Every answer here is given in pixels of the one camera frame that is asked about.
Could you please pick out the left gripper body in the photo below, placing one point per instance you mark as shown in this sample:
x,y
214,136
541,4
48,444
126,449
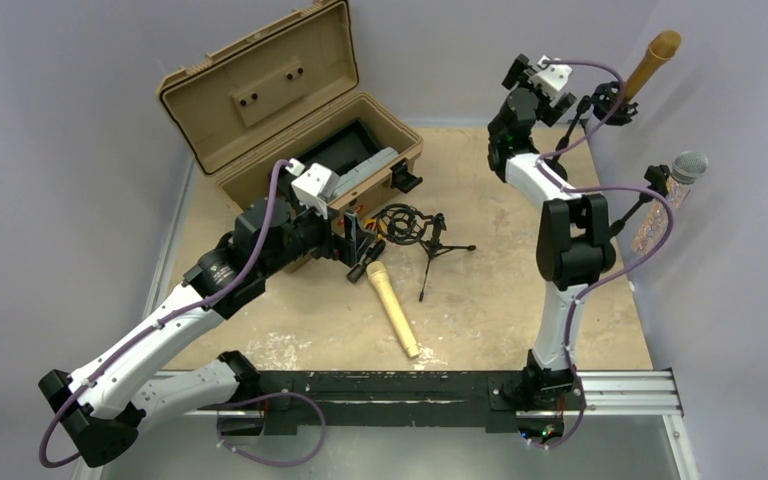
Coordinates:
x,y
346,237

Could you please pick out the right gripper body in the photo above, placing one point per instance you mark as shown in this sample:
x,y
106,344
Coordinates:
x,y
562,108

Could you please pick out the cream microphone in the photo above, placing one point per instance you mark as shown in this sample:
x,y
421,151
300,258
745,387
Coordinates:
x,y
380,281

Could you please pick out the black tripod microphone stand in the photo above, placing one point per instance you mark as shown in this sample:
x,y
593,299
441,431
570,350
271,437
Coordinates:
x,y
402,224

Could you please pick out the brown microphone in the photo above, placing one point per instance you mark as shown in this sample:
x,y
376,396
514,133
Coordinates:
x,y
660,50

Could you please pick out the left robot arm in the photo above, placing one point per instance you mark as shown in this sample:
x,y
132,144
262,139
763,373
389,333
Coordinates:
x,y
105,405

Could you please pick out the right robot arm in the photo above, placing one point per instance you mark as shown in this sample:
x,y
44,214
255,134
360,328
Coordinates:
x,y
573,246

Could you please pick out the black round base stand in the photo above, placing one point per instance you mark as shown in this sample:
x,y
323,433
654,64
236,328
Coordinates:
x,y
599,103

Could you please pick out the black stand for silver microphone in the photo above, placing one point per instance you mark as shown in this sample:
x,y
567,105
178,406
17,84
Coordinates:
x,y
656,176

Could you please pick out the silver glitter microphone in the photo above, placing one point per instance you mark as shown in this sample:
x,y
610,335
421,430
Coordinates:
x,y
684,171

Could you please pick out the yellow tape measure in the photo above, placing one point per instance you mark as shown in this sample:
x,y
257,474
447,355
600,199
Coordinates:
x,y
372,225

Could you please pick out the black cylindrical tool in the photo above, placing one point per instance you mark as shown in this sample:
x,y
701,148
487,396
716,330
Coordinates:
x,y
371,255

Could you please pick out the grey plastic case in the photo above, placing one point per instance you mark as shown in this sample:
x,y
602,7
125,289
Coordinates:
x,y
358,174

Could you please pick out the black toolbox tray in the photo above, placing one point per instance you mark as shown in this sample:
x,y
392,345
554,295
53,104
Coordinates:
x,y
344,150

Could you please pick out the tan plastic toolbox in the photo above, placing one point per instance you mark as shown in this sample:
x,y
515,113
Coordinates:
x,y
277,92

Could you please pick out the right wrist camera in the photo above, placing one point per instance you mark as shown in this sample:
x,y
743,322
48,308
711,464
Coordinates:
x,y
550,77

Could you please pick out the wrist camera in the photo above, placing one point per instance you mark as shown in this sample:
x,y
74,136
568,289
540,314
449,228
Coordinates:
x,y
550,77
314,188

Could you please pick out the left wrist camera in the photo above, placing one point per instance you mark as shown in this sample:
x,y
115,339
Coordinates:
x,y
314,188

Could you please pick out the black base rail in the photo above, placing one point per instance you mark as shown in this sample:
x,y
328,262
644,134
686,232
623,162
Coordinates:
x,y
390,401

